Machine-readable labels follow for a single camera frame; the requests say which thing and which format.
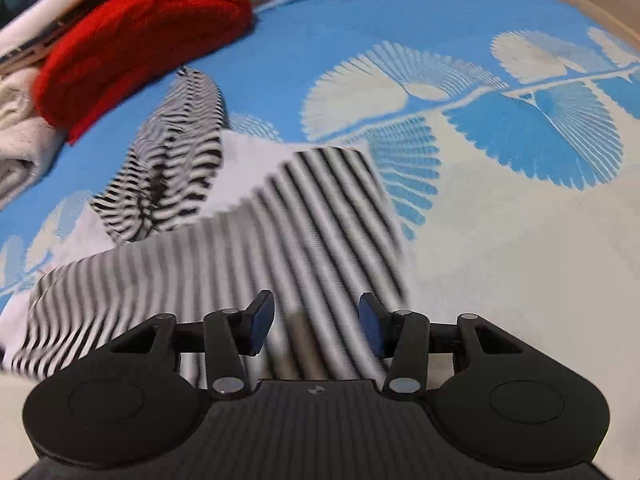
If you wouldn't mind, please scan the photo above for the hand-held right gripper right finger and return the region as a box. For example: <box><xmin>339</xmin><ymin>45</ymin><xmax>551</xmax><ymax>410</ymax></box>
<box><xmin>359</xmin><ymin>292</ymin><xmax>526</xmax><ymax>395</ymax></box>

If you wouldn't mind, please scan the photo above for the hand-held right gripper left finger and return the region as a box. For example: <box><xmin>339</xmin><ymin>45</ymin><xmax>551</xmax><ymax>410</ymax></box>
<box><xmin>107</xmin><ymin>290</ymin><xmax>276</xmax><ymax>401</ymax></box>

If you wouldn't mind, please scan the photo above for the black and white striped shirt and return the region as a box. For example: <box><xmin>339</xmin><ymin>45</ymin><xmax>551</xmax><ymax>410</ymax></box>
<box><xmin>2</xmin><ymin>66</ymin><xmax>416</xmax><ymax>382</ymax></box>

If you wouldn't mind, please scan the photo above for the white folded towel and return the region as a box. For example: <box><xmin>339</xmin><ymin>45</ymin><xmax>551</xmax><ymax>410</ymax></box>
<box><xmin>0</xmin><ymin>112</ymin><xmax>68</xmax><ymax>208</ymax></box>

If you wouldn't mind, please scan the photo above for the blue patterned bed sheet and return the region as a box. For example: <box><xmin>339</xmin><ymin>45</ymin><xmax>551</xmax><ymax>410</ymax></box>
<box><xmin>0</xmin><ymin>0</ymin><xmax>640</xmax><ymax>480</ymax></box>

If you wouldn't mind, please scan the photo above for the red folded blanket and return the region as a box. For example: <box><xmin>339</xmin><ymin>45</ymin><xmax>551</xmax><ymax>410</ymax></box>
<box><xmin>32</xmin><ymin>0</ymin><xmax>253</xmax><ymax>145</ymax></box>

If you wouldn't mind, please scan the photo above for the cream folded towel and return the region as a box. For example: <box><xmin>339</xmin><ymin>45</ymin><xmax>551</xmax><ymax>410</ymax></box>
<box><xmin>0</xmin><ymin>67</ymin><xmax>43</xmax><ymax>128</ymax></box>

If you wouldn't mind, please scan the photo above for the folded white and navy cloth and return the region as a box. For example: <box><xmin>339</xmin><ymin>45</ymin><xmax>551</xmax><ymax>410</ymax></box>
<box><xmin>0</xmin><ymin>0</ymin><xmax>168</xmax><ymax>73</ymax></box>

